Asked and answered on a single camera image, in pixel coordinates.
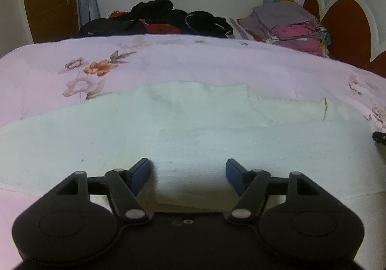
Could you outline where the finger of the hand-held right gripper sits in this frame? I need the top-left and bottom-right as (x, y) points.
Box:
(372, 131), (386, 146)

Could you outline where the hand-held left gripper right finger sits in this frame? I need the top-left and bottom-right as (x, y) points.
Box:
(226, 159), (324, 225)

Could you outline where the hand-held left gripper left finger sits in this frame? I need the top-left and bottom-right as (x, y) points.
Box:
(54, 158), (151, 225)

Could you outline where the white knit garment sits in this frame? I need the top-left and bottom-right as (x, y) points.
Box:
(0, 81), (386, 213)

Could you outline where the stack of folded clothes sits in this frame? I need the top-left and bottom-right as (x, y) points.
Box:
(241, 1), (331, 59)

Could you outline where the red and white headboard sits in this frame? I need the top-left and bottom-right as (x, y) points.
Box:
(302, 0), (386, 79)

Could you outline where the pink floral bedsheet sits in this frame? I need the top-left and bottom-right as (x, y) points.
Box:
(0, 33), (386, 270)

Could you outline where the striped grey and red cloth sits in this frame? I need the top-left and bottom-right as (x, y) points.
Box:
(226, 17), (273, 44)

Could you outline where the red garment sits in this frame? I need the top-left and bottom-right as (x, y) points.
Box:
(144, 23), (181, 35)

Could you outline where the black jacket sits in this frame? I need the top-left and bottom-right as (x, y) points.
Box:
(79, 17), (147, 38)

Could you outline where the black garment with white trim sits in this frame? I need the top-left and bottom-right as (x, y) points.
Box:
(185, 11), (234, 39)

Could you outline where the black fleece garment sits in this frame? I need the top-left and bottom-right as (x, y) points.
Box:
(131, 0), (189, 28)

